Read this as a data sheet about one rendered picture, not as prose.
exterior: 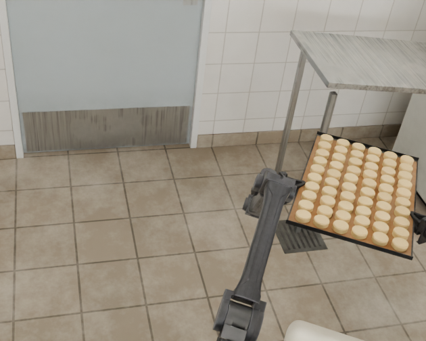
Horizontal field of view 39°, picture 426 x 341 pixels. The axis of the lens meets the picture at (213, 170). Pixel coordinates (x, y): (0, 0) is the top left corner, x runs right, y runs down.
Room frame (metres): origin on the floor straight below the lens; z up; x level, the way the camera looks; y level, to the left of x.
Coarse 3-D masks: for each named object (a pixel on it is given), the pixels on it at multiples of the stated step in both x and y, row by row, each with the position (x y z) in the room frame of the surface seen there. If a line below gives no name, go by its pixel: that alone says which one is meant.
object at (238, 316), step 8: (232, 304) 0.90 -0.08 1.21; (240, 304) 0.90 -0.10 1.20; (232, 312) 0.88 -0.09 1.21; (240, 312) 0.88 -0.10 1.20; (248, 312) 0.88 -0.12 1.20; (224, 320) 0.86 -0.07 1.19; (232, 320) 0.86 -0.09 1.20; (240, 320) 0.86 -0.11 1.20; (248, 320) 0.87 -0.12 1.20; (224, 328) 0.84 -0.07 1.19; (232, 328) 0.84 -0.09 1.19; (240, 328) 0.85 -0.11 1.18; (224, 336) 0.83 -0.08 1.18; (232, 336) 0.83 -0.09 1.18; (240, 336) 0.83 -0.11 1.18
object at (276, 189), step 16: (272, 176) 1.19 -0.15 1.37; (272, 192) 1.15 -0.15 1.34; (288, 192) 1.16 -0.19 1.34; (272, 208) 1.11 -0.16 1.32; (272, 224) 1.08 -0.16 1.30; (256, 240) 1.04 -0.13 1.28; (272, 240) 1.05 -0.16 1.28; (256, 256) 1.00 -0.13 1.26; (256, 272) 0.97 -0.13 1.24; (240, 288) 0.93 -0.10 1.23; (256, 288) 0.94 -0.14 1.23; (224, 304) 0.89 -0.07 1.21; (256, 304) 0.91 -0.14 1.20; (256, 320) 0.87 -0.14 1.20; (256, 336) 0.84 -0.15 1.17
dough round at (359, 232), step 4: (352, 228) 1.41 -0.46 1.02; (356, 228) 1.41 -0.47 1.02; (360, 228) 1.42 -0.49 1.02; (364, 228) 1.42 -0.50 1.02; (352, 232) 1.40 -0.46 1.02; (356, 232) 1.39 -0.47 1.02; (360, 232) 1.40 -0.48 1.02; (364, 232) 1.40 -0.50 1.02; (356, 236) 1.39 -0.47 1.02; (360, 236) 1.38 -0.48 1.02; (364, 236) 1.39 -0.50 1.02
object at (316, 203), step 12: (312, 156) 1.83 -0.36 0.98; (348, 156) 1.86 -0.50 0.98; (360, 168) 1.79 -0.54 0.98; (396, 168) 1.82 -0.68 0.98; (324, 180) 1.68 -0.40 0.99; (360, 180) 1.71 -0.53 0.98; (396, 180) 1.75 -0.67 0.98; (300, 192) 1.59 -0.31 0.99; (336, 204) 1.55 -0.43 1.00; (312, 216) 1.47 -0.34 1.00; (372, 216) 1.51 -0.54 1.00; (348, 228) 1.43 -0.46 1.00; (408, 228) 1.48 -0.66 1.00; (360, 240) 1.38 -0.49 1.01; (408, 240) 1.41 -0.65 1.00; (408, 252) 1.35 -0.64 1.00
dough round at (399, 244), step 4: (392, 240) 1.38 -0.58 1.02; (396, 240) 1.38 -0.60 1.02; (400, 240) 1.38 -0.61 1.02; (404, 240) 1.39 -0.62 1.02; (392, 244) 1.37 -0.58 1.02; (396, 244) 1.36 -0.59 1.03; (400, 244) 1.37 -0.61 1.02; (404, 244) 1.37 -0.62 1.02; (396, 248) 1.36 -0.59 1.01; (400, 248) 1.35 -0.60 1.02; (404, 248) 1.35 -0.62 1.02
